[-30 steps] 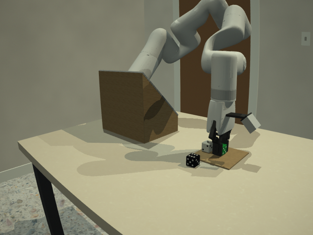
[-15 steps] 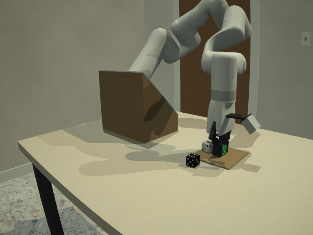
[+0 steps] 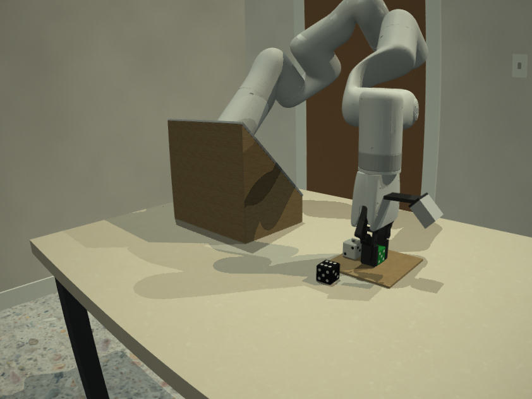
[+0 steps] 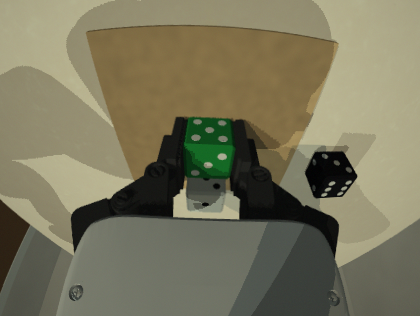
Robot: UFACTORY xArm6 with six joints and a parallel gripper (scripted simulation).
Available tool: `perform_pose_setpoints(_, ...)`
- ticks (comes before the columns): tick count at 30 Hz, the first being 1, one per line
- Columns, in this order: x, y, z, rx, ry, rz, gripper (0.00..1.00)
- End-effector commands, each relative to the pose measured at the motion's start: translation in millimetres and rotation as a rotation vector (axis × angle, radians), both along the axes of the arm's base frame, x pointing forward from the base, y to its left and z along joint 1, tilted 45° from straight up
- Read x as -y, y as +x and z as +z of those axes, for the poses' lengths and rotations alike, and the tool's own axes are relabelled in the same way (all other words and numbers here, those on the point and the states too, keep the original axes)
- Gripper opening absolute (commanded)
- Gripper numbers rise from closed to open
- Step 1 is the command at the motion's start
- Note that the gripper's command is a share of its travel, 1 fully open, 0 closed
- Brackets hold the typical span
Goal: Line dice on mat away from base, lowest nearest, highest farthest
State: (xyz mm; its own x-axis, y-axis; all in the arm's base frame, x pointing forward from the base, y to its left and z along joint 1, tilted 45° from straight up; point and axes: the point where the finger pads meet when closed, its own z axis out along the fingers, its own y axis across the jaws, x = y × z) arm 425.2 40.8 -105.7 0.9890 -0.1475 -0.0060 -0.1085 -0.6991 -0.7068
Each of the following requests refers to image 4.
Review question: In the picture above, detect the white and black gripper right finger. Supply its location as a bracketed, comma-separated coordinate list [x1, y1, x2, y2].
[230, 120, 339, 258]

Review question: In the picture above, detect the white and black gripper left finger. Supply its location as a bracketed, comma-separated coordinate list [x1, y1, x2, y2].
[71, 117, 187, 254]

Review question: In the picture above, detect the tan flat mat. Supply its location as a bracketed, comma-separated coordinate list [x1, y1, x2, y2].
[86, 25, 339, 185]

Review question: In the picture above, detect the green die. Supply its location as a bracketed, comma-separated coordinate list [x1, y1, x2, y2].
[183, 117, 235, 179]

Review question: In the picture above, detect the black die with white pips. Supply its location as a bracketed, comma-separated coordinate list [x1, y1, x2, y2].
[305, 152, 358, 198]

